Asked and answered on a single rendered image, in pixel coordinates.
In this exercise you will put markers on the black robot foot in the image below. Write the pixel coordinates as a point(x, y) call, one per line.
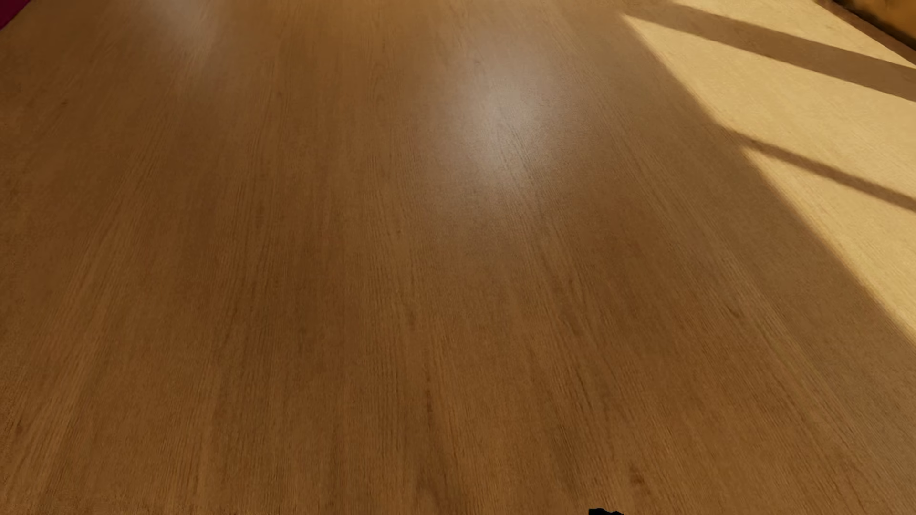
point(605, 512)

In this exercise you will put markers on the magenta furniture piece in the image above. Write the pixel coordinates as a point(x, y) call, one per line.
point(8, 8)

